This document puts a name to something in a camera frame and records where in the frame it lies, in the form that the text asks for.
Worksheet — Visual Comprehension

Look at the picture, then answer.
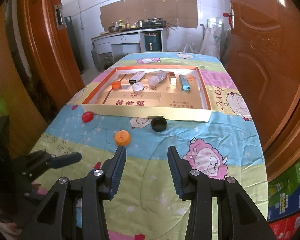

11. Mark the orange bottle cap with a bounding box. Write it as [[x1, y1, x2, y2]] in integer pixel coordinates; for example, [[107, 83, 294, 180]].
[[111, 81, 122, 89], [114, 130, 131, 146]]

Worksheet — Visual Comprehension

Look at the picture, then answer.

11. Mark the black bottle cap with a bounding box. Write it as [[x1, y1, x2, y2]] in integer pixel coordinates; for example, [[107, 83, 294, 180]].
[[151, 116, 167, 132]]

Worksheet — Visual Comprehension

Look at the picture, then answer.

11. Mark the red bottle cap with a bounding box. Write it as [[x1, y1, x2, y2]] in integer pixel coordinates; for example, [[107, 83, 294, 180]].
[[81, 111, 94, 123]]

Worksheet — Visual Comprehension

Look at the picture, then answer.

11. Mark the shallow orange cardboard box tray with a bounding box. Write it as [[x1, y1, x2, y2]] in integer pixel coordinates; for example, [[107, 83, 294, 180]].
[[76, 64, 212, 122]]

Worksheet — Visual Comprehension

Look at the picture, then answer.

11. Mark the light blue lighter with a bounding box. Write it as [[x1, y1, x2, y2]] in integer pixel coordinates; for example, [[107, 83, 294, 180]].
[[179, 74, 191, 91]]

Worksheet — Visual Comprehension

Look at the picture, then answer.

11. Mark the orange open bottle cap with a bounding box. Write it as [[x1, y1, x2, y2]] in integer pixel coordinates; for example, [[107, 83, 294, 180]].
[[111, 81, 122, 89]]

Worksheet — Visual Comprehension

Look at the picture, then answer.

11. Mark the white bottle cap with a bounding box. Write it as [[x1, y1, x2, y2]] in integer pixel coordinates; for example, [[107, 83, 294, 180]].
[[132, 82, 144, 92]]

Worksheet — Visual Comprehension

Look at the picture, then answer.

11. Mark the gold lipstick case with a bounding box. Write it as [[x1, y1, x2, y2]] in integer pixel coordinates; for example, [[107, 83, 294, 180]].
[[168, 71, 177, 86]]

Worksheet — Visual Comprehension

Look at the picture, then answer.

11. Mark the clear plastic bottle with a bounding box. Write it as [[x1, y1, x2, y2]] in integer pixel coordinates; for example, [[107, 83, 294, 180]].
[[148, 70, 167, 87]]

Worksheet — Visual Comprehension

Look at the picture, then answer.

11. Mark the white black rectangular lighter box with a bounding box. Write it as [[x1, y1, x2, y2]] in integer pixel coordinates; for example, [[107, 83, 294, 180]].
[[129, 72, 146, 85]]

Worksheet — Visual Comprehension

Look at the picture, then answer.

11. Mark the green blue cardboard box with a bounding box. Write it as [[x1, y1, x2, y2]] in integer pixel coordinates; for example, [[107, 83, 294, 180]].
[[267, 159, 300, 221]]

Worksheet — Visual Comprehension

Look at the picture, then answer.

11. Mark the white kitchen counter cabinet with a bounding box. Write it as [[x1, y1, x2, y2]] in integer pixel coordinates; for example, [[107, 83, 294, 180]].
[[91, 27, 168, 69]]

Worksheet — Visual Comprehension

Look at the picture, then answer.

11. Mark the white plastic bag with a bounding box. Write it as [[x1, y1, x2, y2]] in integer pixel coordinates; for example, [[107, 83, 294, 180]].
[[199, 24, 222, 59]]

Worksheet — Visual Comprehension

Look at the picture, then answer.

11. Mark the dark green air fryer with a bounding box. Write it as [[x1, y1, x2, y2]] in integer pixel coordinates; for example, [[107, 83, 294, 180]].
[[145, 33, 162, 51]]

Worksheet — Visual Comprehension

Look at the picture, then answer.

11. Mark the black gas stove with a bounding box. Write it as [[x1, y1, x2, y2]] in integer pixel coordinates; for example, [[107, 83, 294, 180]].
[[141, 18, 166, 29]]

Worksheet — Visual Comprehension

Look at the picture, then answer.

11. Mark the brown wooden door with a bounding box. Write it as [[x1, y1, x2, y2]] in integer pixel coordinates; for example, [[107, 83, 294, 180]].
[[227, 0, 300, 149]]

